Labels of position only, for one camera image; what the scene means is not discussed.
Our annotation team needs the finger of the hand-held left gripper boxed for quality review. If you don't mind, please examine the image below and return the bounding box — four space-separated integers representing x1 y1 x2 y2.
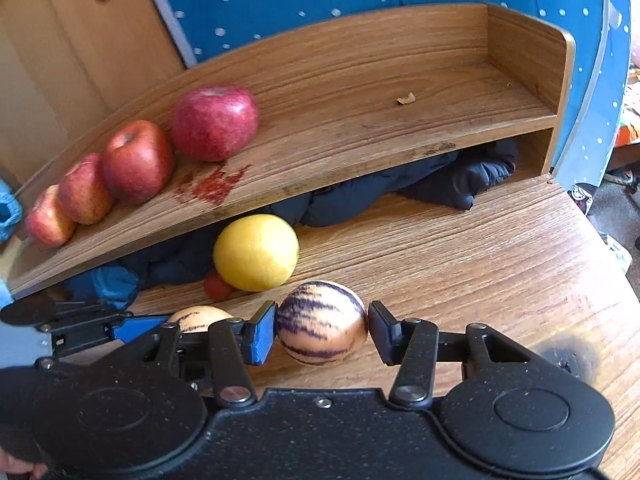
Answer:
172 357 216 397
47 301 170 358

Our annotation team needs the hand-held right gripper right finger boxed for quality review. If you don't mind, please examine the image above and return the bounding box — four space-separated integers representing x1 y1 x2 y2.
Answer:
368 301 540 408

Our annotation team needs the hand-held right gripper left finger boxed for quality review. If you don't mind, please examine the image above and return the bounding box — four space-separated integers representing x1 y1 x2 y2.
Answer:
107 301 279 408

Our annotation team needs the pale striped pepino melon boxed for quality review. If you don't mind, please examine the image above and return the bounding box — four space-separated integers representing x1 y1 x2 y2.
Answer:
169 305 235 335

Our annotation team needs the heavily striped pepino melon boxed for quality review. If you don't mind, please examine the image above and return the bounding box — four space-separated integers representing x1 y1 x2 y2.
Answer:
276 281 369 363

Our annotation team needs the person's left hand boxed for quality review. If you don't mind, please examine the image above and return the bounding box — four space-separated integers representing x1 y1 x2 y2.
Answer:
0 452 48 480

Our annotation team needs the small red tomato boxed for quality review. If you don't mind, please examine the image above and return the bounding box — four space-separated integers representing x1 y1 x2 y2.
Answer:
204 270 235 302

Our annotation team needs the yellow lemon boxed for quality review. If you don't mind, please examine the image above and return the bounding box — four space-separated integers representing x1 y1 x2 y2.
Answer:
213 214 300 292

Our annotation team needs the light red apple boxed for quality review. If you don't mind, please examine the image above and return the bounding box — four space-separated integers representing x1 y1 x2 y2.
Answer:
25 184 77 247
57 153 115 225

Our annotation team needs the navy blue jacket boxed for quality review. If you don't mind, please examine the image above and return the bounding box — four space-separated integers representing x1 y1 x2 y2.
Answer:
64 139 518 311

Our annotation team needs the dark red apple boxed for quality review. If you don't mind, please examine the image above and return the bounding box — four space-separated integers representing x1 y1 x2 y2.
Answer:
171 85 260 162
101 120 175 205

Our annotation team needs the wooden desk shelf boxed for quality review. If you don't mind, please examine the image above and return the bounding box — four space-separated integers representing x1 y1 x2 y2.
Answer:
7 2 576 296

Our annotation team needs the pine wood board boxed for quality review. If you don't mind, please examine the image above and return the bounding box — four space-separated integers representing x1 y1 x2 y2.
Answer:
0 0 186 196

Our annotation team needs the colourful printed cloth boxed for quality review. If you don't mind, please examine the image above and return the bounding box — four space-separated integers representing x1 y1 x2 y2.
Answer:
617 72 640 161

